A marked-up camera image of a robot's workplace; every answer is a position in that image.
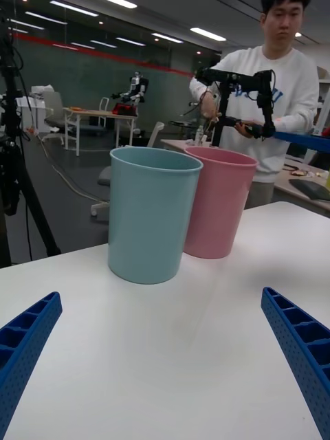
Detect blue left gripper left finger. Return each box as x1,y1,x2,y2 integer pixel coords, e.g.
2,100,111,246
0,291,64,440

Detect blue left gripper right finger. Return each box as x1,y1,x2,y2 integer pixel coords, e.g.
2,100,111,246
260,286,330,440

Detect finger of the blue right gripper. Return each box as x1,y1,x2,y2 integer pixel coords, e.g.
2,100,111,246
272,131,330,153

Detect person's left hand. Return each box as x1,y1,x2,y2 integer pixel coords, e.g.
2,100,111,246
234,120,264,139

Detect person's right hand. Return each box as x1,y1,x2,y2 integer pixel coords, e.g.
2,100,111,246
199,91,221,120

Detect black flat pad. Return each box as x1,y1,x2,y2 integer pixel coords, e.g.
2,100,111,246
287,177,330,203

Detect beige desk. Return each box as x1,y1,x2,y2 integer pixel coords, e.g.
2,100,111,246
159,136,221,156
272,153,330,217

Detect person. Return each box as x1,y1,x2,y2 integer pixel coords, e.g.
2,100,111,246
188,0,321,211

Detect pink plastic bin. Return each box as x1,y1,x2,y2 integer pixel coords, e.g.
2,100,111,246
182,146,260,260

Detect pale blue plastic bin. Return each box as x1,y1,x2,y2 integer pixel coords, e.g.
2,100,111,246
107,146,204,285

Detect small humanoid robot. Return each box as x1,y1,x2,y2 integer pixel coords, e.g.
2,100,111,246
110,71,150,111

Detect black tripod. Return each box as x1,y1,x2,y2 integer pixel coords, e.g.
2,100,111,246
0,32,63,270

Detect red box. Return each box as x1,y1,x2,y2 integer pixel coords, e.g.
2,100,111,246
112,102,138,117

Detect white leg table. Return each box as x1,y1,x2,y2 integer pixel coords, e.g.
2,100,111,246
62,106,140,157

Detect white grey office chair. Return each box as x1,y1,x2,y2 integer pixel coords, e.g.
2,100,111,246
40,89,76,142

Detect cream floor cable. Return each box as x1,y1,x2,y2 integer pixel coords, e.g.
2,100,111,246
36,135,111,204

